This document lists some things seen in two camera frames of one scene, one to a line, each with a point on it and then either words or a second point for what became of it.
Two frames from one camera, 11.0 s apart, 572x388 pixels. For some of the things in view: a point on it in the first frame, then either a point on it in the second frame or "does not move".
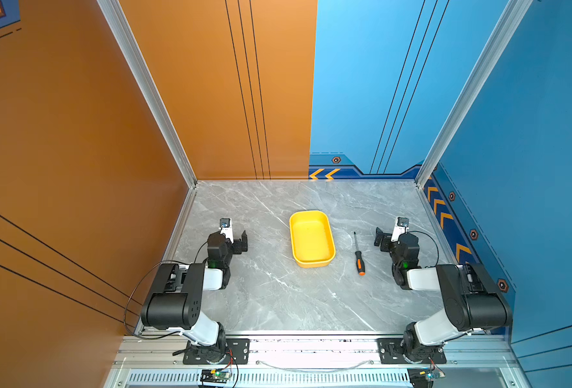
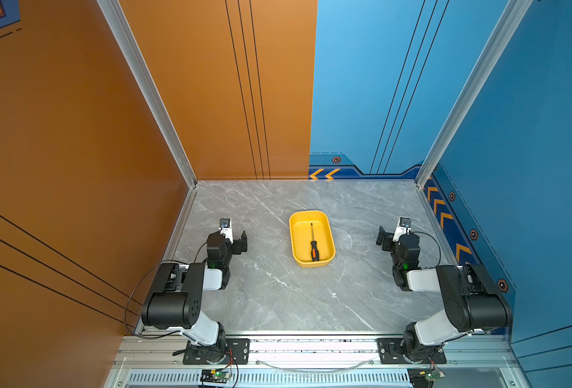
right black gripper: [386, 240] does not move
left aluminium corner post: [115, 14] does not move
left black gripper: [237, 248] does not move
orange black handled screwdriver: [360, 264] to [314, 253]
